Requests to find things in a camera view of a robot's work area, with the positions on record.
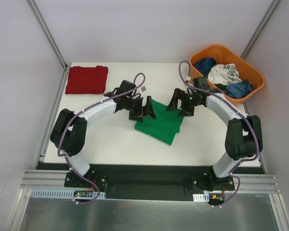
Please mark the white cable duct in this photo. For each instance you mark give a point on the white cable duct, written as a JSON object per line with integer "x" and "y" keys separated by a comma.
{"x": 205, "y": 197}
{"x": 66, "y": 194}

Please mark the left aluminium post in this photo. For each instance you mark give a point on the left aluminium post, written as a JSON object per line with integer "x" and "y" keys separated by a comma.
{"x": 47, "y": 33}

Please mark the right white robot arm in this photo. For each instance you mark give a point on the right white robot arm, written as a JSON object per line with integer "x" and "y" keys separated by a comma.
{"x": 243, "y": 141}

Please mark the aluminium post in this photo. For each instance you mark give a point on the aluminium post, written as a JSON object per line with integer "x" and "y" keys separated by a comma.
{"x": 47, "y": 33}
{"x": 260, "y": 28}

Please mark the right white cable duct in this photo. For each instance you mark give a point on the right white cable duct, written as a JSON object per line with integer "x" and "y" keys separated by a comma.
{"x": 205, "y": 197}

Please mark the aluminium frame rail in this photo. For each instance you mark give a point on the aluminium frame rail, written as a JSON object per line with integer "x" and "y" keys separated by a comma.
{"x": 54, "y": 179}

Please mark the right aluminium post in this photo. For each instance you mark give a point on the right aluminium post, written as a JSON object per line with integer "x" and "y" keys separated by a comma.
{"x": 260, "y": 28}

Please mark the folded red t-shirt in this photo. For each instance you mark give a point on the folded red t-shirt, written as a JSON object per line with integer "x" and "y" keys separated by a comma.
{"x": 86, "y": 80}

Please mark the green t-shirt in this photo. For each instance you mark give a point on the green t-shirt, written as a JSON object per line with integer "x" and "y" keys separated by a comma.
{"x": 166, "y": 125}

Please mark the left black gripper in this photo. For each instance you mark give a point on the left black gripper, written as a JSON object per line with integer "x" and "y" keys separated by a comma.
{"x": 137, "y": 109}

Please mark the dark blue t-shirt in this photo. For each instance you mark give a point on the dark blue t-shirt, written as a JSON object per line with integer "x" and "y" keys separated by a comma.
{"x": 205, "y": 65}

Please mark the white printed t-shirt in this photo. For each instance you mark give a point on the white printed t-shirt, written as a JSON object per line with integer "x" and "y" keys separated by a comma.
{"x": 224, "y": 74}

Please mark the orange plastic basket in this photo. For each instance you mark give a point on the orange plastic basket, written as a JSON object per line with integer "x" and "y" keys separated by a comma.
{"x": 223, "y": 55}

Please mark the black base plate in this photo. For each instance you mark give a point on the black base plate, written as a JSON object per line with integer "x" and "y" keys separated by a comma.
{"x": 141, "y": 182}

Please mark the left white cable duct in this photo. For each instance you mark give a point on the left white cable duct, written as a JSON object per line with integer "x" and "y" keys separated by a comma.
{"x": 66, "y": 194}

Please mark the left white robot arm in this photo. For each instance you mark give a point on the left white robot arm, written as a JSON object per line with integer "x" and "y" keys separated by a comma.
{"x": 69, "y": 132}

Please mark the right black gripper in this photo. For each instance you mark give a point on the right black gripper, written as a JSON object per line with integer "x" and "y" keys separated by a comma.
{"x": 184, "y": 104}

